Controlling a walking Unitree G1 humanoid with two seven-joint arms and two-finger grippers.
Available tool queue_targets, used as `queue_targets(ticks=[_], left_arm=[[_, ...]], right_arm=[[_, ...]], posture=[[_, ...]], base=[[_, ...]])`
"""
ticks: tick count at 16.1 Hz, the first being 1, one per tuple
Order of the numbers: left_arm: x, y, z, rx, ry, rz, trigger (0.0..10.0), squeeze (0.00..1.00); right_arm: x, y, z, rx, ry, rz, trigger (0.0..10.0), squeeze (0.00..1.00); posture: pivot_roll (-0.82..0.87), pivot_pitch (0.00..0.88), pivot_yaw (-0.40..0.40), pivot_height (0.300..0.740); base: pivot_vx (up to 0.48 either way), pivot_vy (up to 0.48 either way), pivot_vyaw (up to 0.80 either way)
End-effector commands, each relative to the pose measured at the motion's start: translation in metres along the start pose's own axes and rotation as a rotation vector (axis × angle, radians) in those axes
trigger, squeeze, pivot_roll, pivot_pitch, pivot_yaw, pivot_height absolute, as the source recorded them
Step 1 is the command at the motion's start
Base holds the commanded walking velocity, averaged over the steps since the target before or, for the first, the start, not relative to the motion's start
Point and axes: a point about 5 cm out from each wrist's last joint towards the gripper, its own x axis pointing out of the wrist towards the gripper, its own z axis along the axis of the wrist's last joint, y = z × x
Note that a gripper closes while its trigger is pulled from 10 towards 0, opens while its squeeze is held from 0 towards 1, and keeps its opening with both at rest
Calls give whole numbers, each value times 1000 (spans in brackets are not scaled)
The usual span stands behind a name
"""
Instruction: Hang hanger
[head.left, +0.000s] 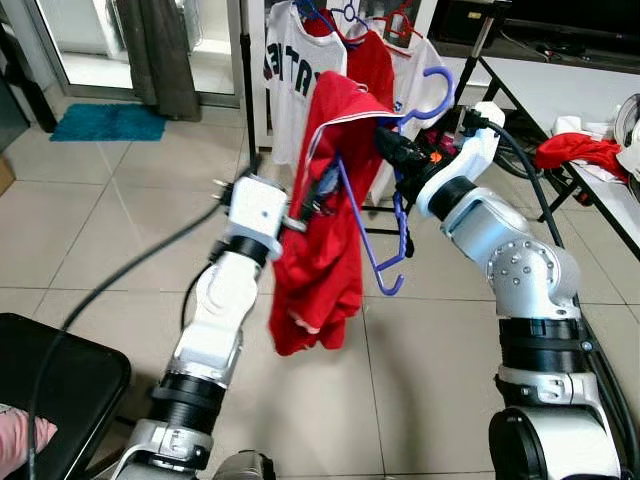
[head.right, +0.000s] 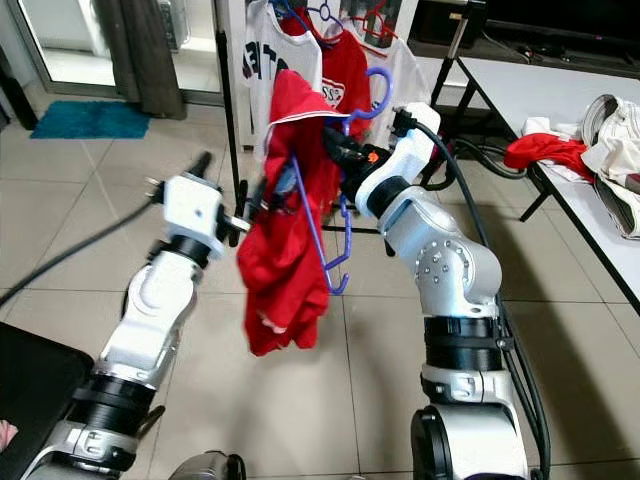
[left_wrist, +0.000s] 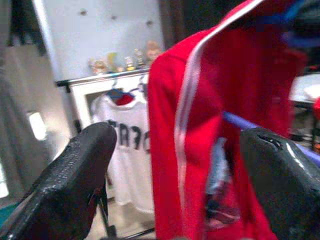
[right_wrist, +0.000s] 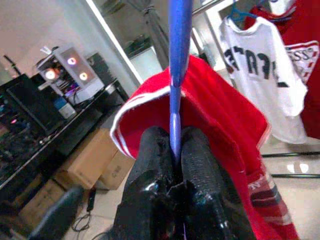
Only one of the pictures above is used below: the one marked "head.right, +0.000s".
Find red shirt white collar trim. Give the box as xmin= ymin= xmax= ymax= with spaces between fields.
xmin=238 ymin=68 xmax=351 ymax=358

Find purple plastic hanger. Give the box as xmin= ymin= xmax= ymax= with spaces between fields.
xmin=290 ymin=65 xmax=394 ymax=298
xmin=305 ymin=0 xmax=348 ymax=39

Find red plastic hanger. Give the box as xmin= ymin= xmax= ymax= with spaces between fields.
xmin=355 ymin=0 xmax=403 ymax=48

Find blue plastic hanger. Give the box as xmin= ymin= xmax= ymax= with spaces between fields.
xmin=265 ymin=0 xmax=313 ymax=43

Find red shirt with chest print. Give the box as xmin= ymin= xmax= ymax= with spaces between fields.
xmin=285 ymin=15 xmax=371 ymax=111

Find plain white shirt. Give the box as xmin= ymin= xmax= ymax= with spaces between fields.
xmin=350 ymin=20 xmax=431 ymax=131

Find white jersey dark lettering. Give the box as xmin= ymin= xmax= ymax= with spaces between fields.
xmin=242 ymin=5 xmax=326 ymax=151

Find dark grey curtain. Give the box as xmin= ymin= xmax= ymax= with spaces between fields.
xmin=95 ymin=0 xmax=186 ymax=121

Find teal floor mat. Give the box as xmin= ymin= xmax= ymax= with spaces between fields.
xmin=30 ymin=100 xmax=151 ymax=141

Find red crumpled garment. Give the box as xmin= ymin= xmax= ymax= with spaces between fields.
xmin=505 ymin=133 xmax=596 ymax=183

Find white crumpled garment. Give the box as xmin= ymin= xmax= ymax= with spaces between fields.
xmin=523 ymin=117 xmax=576 ymax=141

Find cream garment grey stripes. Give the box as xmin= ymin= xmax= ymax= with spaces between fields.
xmin=580 ymin=93 xmax=640 ymax=239

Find white framed glass door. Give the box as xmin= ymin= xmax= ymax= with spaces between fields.
xmin=15 ymin=0 xmax=226 ymax=101

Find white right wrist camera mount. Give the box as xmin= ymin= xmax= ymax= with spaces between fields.
xmin=355 ymin=100 xmax=441 ymax=216

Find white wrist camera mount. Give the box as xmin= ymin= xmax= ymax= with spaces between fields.
xmin=165 ymin=173 xmax=241 ymax=251
xmin=355 ymin=100 xmax=441 ymax=216

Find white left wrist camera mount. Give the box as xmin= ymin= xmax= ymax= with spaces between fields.
xmin=165 ymin=173 xmax=241 ymax=251

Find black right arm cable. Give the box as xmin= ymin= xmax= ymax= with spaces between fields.
xmin=395 ymin=105 xmax=556 ymax=480

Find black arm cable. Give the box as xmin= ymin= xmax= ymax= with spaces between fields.
xmin=0 ymin=180 xmax=176 ymax=306
xmin=395 ymin=105 xmax=556 ymax=480

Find black cable coil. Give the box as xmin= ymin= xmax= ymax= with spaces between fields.
xmin=420 ymin=138 xmax=533 ymax=193

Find white table black frame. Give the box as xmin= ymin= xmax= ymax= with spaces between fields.
xmin=450 ymin=55 xmax=640 ymax=313

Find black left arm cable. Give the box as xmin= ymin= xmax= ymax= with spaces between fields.
xmin=0 ymin=180 xmax=176 ymax=306

